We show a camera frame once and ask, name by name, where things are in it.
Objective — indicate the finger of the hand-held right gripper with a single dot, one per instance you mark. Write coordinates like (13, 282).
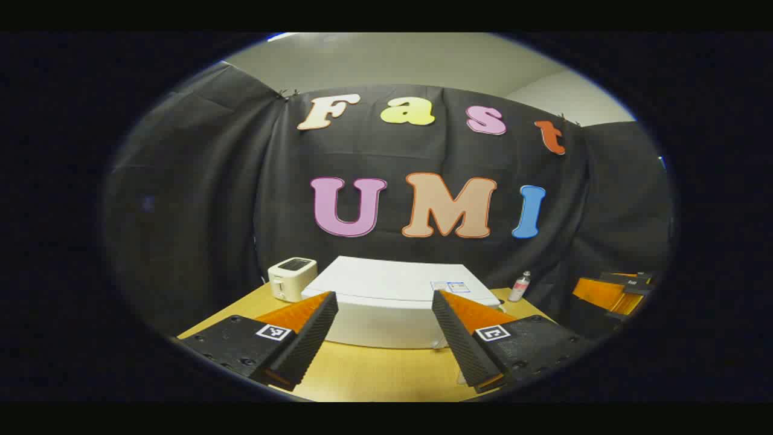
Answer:
(628, 278)

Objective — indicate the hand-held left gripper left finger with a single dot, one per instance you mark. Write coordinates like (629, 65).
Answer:
(311, 344)

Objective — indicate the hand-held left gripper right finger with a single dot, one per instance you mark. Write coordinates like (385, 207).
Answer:
(462, 344)

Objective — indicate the white microwave oven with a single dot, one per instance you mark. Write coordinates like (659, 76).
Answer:
(374, 284)

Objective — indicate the cream toaster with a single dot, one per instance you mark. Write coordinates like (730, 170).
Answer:
(290, 281)

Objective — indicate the small bottle with pink label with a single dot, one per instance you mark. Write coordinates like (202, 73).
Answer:
(518, 289)

